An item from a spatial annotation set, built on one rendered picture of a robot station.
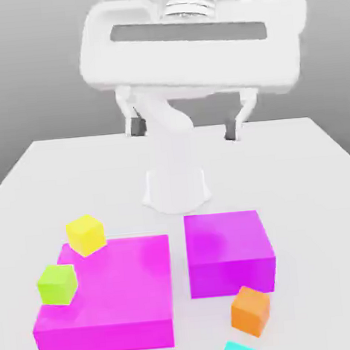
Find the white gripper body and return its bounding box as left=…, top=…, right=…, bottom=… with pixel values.
left=72, top=0, right=316, bottom=112

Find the small yellow cube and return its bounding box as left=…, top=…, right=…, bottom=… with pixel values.
left=64, top=211, right=109, bottom=259

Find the small lime green cube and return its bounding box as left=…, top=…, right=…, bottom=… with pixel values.
left=35, top=261, right=80, bottom=309

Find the small orange cube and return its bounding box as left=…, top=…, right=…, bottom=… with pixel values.
left=227, top=284, right=274, bottom=340

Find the large purple box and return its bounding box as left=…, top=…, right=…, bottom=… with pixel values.
left=182, top=208, right=279, bottom=300

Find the large flat pink box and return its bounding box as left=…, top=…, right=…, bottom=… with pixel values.
left=25, top=233, right=179, bottom=350

